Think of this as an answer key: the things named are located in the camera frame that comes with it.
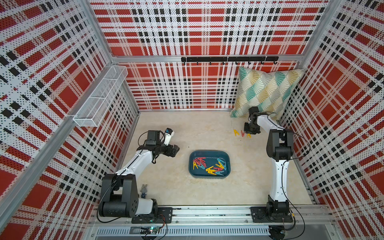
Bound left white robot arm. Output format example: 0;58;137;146
98;144;180;218

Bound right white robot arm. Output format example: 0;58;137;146
244;113;294;214

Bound teal plastic storage tray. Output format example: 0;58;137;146
189;150;231;179

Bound pink clothespin in tray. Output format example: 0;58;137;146
194;158;207;168

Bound patterned green yellow pillow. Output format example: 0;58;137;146
230;67;305;121

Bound yellow clothespin in tray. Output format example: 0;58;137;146
206;166;217;176

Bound cyan clothespin in tray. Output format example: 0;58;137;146
216;158;227;170

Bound grey rabbit figurine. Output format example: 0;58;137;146
141;184;148;199

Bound green circuit board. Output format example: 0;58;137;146
140;227;159;235

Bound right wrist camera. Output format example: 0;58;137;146
249;107;260;122

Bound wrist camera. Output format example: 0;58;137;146
145;130;161;146
249;107;260;122

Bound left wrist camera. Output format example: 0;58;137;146
145;130;161;146

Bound black hook rail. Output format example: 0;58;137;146
181;56;279;64

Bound white wire mesh shelf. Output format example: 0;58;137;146
73;66;128;128

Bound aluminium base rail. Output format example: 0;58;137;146
84;205;343;240

